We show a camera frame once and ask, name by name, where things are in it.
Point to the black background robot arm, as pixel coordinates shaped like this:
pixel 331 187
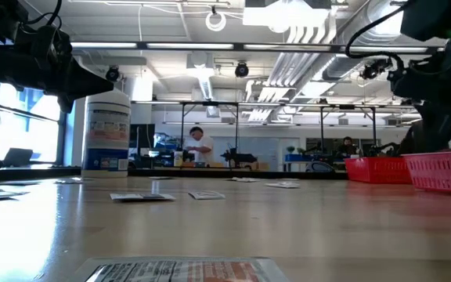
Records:
pixel 382 149
pixel 241 158

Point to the silver ventilation ducts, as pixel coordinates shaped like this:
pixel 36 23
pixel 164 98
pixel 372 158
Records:
pixel 300 66

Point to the black ceiling-mounted device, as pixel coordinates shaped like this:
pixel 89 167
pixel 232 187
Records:
pixel 374 68

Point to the white ceiling light panel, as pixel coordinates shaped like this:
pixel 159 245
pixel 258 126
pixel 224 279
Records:
pixel 284 15

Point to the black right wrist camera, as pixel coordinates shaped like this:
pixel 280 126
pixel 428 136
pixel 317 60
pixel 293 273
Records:
pixel 401 80

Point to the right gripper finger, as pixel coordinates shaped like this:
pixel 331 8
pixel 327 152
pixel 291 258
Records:
pixel 411 139
pixel 442 127

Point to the red plastic basket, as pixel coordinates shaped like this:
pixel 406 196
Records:
pixel 378 172
pixel 444 174

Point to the white packet with red print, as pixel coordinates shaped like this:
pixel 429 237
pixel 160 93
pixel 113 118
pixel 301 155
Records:
pixel 178 272
pixel 74 179
pixel 206 195

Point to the black aluminium table frame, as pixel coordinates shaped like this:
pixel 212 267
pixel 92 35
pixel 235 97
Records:
pixel 194 174

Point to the black monitor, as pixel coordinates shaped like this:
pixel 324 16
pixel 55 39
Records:
pixel 142 137

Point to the blue bin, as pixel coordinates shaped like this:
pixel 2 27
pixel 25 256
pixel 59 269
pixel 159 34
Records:
pixel 294 157

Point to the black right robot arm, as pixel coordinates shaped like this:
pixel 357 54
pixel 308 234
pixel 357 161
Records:
pixel 437 15

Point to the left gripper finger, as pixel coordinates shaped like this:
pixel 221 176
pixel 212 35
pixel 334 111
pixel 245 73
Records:
pixel 88 80

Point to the black workstation gantry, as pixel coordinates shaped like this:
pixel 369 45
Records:
pixel 210 103
pixel 347 106

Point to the person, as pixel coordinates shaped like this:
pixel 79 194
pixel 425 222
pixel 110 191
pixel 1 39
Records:
pixel 204 147
pixel 347 147

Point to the dark laptop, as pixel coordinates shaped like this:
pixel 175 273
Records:
pixel 18 157

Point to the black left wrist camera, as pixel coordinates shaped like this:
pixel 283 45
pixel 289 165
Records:
pixel 47 47

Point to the white yellow container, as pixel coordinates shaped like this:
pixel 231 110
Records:
pixel 177 158

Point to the white wipes canister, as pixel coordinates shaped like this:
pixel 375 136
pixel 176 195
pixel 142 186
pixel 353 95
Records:
pixel 106 156

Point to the black overhead beam with lights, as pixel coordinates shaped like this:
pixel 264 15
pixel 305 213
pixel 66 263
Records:
pixel 141 45

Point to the black ceiling camera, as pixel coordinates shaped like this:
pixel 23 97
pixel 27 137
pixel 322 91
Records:
pixel 112 73
pixel 242 69

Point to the large window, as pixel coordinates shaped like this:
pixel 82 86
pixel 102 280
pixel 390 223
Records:
pixel 26 129

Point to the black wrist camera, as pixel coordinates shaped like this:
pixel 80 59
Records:
pixel 47 47
pixel 401 80

